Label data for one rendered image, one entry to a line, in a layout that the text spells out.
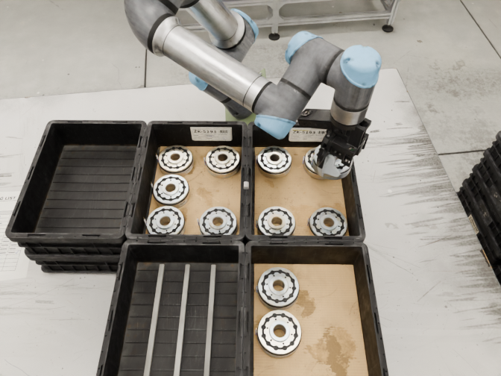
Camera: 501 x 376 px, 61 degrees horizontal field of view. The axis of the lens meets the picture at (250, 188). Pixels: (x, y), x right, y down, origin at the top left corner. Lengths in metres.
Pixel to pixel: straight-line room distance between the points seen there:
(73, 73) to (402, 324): 2.53
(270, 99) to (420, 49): 2.48
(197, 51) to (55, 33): 2.61
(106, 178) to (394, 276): 0.90
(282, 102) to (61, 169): 0.79
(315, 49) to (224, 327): 0.67
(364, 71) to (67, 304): 0.99
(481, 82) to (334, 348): 2.42
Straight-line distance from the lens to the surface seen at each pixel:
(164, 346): 1.08
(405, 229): 1.41
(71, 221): 1.29
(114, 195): 1.30
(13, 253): 1.47
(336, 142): 0.97
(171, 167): 1.28
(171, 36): 0.97
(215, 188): 1.25
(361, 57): 0.84
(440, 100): 2.94
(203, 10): 1.16
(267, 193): 1.24
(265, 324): 1.04
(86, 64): 3.14
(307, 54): 0.88
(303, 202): 1.23
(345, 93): 0.86
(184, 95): 1.71
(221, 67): 0.91
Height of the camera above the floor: 1.86
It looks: 55 degrees down
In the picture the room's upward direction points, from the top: straight up
